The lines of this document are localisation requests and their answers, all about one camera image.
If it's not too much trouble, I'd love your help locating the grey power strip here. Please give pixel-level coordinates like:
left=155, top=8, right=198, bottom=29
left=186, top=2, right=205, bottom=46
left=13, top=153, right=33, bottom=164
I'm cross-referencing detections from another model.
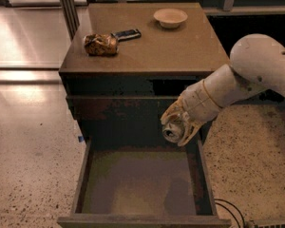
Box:
left=245, top=219, right=285, bottom=228

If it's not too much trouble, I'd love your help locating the black floor cable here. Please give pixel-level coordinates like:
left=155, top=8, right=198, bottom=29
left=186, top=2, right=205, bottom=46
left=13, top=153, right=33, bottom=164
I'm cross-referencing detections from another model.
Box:
left=214, top=199, right=247, bottom=228

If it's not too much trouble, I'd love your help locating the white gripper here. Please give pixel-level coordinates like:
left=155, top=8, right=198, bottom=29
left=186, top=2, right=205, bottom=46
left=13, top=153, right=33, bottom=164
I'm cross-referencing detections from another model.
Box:
left=161, top=80, right=221, bottom=146

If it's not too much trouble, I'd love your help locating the open middle drawer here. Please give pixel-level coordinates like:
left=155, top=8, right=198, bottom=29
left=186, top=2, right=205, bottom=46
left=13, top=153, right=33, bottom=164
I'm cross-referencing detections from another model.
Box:
left=58, top=140, right=231, bottom=228

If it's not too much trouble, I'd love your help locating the brown crumpled snack bag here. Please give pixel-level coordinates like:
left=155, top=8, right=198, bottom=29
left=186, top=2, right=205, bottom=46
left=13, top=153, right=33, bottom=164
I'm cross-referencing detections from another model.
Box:
left=84, top=34, right=118, bottom=56

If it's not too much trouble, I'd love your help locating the closed top drawer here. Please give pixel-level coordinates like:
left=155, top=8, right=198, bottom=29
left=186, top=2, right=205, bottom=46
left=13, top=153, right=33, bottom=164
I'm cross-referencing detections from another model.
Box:
left=66, top=95, right=177, bottom=121

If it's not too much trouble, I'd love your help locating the dark wooden drawer cabinet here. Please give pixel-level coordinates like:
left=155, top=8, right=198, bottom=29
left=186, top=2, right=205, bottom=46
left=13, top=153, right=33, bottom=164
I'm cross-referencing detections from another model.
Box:
left=58, top=2, right=237, bottom=228

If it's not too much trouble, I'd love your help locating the beige shallow bowl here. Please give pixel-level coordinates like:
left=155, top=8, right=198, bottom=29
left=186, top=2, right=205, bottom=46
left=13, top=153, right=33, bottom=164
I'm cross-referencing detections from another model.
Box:
left=154, top=9, right=188, bottom=29

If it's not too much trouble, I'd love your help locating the crushed silver 7up can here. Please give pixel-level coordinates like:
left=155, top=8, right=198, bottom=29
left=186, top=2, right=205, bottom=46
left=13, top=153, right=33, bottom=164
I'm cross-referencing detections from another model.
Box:
left=161, top=119, right=184, bottom=143

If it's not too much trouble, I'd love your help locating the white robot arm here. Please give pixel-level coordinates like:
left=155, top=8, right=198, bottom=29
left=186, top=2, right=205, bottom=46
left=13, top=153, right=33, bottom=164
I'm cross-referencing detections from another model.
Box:
left=161, top=34, right=285, bottom=146

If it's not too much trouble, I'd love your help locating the black rectangular phone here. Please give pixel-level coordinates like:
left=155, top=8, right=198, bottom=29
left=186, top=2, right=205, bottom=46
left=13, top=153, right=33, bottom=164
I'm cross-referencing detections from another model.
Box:
left=112, top=29, right=142, bottom=42

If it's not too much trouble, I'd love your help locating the blue tape piece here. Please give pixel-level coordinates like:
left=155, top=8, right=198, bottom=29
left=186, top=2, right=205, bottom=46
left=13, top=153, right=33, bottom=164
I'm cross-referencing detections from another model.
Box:
left=78, top=136, right=85, bottom=143

